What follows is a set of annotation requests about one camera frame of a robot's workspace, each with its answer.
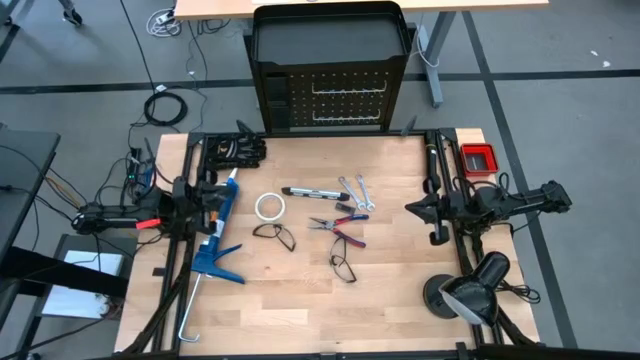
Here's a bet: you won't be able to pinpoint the silver combination wrench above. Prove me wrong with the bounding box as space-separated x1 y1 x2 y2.
354 173 376 212
337 175 366 211

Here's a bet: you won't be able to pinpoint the black frame safety glasses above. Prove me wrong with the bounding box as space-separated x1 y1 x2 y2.
328 236 358 285
251 222 298 253

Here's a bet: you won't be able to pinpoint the black aluminium table frame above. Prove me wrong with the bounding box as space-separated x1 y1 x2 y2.
117 127 541 360

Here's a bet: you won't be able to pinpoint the wooden desk grey legs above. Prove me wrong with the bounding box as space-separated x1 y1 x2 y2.
173 0 550 110

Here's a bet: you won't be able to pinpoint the black cylindrical flashlight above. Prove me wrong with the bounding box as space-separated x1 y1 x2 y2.
424 142 442 176

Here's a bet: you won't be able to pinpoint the red blue handled pliers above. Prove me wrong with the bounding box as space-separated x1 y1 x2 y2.
308 213 371 250

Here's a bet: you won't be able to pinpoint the black work gloves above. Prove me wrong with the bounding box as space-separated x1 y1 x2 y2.
205 133 268 170

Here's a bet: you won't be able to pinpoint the red plastic bin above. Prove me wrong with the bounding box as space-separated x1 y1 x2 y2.
459 142 500 177

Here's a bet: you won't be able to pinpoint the black metal beam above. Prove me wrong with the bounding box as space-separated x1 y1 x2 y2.
0 246 130 300

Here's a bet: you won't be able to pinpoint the blue caulking gun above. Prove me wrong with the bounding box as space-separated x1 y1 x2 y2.
178 167 247 345

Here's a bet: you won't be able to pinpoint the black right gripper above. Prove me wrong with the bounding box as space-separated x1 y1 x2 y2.
405 172 454 247

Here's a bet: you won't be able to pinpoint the coiled white cable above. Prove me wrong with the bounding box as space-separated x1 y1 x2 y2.
145 7 184 39

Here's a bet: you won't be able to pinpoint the coiled black cable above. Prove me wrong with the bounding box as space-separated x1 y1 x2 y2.
143 90 189 128

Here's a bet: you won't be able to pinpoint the white tape roll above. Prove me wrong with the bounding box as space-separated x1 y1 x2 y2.
253 192 287 224

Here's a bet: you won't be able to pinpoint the black desk lamp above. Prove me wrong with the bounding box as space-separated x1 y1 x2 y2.
422 250 512 329

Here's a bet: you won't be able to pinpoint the black lamp power cord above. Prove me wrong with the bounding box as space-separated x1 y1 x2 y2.
499 279 542 305

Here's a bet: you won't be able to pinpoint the black side table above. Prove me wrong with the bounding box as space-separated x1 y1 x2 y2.
0 122 62 266

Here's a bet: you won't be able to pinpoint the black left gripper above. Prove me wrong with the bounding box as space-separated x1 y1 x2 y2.
197 173 233 238

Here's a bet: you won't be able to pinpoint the black pegboard cart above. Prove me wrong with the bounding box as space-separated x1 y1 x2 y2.
243 0 416 136

